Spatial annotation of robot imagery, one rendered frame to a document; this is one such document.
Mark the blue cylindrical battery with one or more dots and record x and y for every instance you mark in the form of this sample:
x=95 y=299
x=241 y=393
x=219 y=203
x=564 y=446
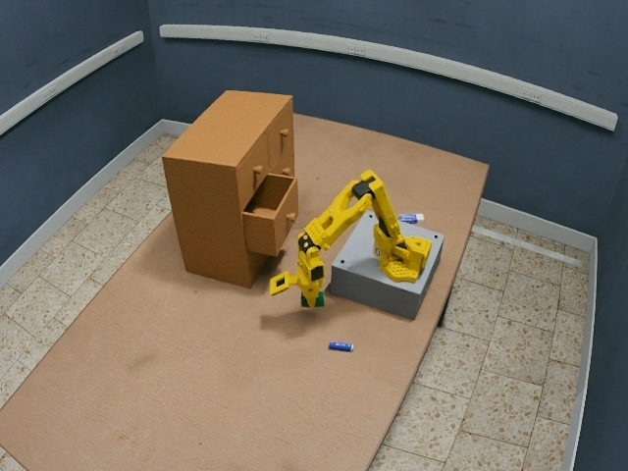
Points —
x=341 y=346

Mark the blue and white eraser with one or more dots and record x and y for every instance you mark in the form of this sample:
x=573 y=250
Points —
x=412 y=218

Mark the green 9v battery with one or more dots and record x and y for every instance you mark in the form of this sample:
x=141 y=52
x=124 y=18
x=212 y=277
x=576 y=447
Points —
x=319 y=300

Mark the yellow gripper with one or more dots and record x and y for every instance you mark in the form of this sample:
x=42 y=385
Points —
x=282 y=282

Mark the wooden drawer front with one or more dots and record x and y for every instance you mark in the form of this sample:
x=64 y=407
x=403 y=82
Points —
x=284 y=164
x=264 y=234
x=255 y=262
x=252 y=169
x=277 y=131

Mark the brown chest of drawers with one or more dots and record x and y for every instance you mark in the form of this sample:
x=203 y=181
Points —
x=201 y=175

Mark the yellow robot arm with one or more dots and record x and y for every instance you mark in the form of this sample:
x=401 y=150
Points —
x=324 y=231

